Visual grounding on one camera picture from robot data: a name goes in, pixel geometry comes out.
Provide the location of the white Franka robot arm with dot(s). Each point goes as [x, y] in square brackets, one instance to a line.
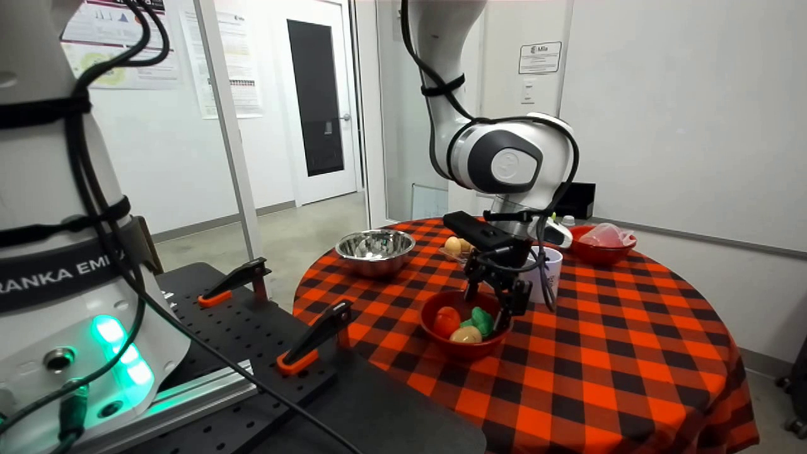
[505, 159]

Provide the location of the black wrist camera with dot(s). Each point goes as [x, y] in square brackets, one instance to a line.
[478, 231]

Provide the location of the red bowl with toy food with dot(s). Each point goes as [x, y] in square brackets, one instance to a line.
[458, 353]

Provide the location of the beige plastic egg toy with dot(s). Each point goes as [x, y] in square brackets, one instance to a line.
[465, 336]

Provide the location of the red plastic tomato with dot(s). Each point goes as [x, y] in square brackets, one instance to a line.
[447, 320]

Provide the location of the black perforated robot cart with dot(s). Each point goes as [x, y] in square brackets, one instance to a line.
[254, 336]

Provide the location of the green plastic broccoli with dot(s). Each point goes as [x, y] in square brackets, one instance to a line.
[481, 320]

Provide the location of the metal frame pole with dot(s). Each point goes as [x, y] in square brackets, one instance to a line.
[228, 127]

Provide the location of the pink clear plastic item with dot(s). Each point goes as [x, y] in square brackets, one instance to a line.
[600, 236]

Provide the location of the colourful wall poster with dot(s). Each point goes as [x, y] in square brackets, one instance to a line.
[104, 41]

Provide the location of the red bowl with pink plastic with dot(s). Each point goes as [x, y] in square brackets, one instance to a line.
[600, 253]

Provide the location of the white mug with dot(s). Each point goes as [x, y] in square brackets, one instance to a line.
[550, 270]

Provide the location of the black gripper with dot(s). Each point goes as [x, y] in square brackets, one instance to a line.
[505, 263]

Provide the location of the white door dark window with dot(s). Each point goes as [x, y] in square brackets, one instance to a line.
[318, 102]

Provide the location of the white paper wall poster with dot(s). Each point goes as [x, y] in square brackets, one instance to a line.
[236, 58]

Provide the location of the red black checkered tablecloth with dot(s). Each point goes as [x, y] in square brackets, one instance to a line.
[607, 369]

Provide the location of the large wall whiteboard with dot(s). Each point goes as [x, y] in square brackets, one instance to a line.
[689, 116]

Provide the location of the shiny steel bowl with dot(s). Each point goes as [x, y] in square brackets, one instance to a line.
[373, 249]

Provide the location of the white wall sign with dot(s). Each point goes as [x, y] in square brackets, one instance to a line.
[539, 55]

